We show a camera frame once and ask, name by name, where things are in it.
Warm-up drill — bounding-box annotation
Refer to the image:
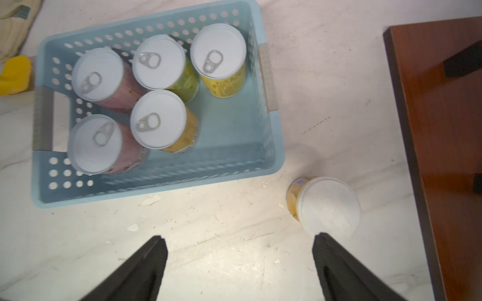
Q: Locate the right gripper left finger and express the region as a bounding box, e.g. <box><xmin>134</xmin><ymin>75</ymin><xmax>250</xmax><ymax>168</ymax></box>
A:
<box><xmin>82</xmin><ymin>235</ymin><xmax>168</xmax><ymax>300</ymax></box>

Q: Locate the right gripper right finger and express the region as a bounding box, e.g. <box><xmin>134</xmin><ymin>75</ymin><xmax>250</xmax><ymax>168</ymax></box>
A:
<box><xmin>312</xmin><ymin>233</ymin><xmax>404</xmax><ymax>301</ymax></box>

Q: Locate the orange label can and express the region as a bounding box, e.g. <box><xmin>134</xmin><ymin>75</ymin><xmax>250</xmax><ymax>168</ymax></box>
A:
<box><xmin>286</xmin><ymin>176</ymin><xmax>362</xmax><ymax>240</ymax></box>
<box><xmin>130</xmin><ymin>90</ymin><xmax>200</xmax><ymax>154</ymax></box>

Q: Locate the pink label can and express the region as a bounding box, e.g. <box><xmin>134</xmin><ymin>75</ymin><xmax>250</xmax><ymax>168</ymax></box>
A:
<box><xmin>67</xmin><ymin>114</ymin><xmax>149</xmax><ymax>176</ymax></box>
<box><xmin>72</xmin><ymin>48</ymin><xmax>147</xmax><ymax>115</ymax></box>

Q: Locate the light blue plastic basket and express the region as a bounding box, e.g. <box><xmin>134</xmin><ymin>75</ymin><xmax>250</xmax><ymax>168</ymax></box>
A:
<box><xmin>31</xmin><ymin>1</ymin><xmax>285</xmax><ymax>208</ymax></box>

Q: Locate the green label can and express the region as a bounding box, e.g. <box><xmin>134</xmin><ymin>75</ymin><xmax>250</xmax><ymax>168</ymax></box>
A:
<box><xmin>132</xmin><ymin>35</ymin><xmax>199</xmax><ymax>104</ymax></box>

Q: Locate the yellow label can front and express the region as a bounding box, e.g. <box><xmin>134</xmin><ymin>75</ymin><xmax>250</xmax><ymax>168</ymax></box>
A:
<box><xmin>190</xmin><ymin>23</ymin><xmax>247</xmax><ymax>99</ymax></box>

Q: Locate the brown wooden stepped shelf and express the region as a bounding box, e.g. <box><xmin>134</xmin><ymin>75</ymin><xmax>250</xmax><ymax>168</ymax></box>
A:
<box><xmin>383</xmin><ymin>16</ymin><xmax>481</xmax><ymax>300</ymax></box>

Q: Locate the yellow plastic scoop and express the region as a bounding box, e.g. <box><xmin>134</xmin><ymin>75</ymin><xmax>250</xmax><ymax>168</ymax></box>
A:
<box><xmin>1</xmin><ymin>55</ymin><xmax>32</xmax><ymax>96</ymax></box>

